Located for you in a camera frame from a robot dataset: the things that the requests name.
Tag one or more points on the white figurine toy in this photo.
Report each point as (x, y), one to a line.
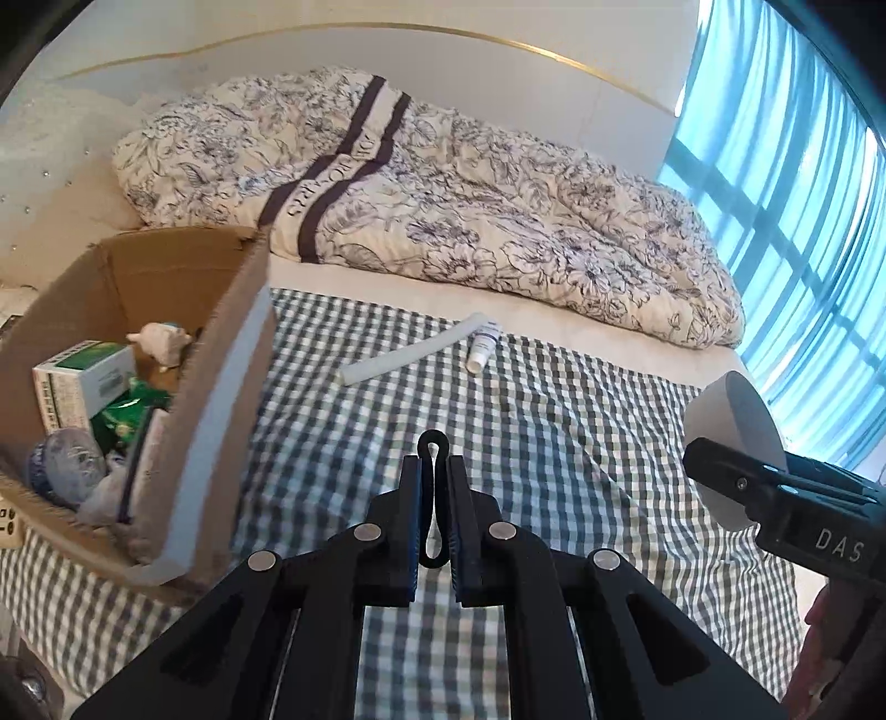
(165, 342)

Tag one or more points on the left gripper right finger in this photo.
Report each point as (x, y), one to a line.
(588, 637)

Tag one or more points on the floral tissue pack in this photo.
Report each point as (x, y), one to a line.
(119, 498)

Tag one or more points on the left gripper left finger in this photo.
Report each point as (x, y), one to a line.
(279, 638)

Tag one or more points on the small white ointment tube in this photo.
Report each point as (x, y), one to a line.
(483, 347)

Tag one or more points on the green snack wrapper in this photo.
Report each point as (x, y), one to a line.
(116, 425)

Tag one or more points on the white bed sheet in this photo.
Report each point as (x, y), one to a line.
(498, 304)

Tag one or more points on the white plastic tube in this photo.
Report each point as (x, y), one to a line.
(392, 361)

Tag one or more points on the green white medicine box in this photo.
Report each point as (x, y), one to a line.
(74, 386)

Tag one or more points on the clear water bottle blue label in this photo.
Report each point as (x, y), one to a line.
(66, 467)

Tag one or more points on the person's right hand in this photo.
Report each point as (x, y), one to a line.
(840, 672)

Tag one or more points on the cardboard box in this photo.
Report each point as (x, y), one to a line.
(180, 546)

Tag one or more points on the white tufted headboard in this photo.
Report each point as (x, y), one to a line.
(59, 191)

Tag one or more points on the checkered blue white cloth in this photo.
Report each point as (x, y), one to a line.
(583, 453)

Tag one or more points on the floral patterned duvet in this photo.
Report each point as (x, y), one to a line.
(338, 166)

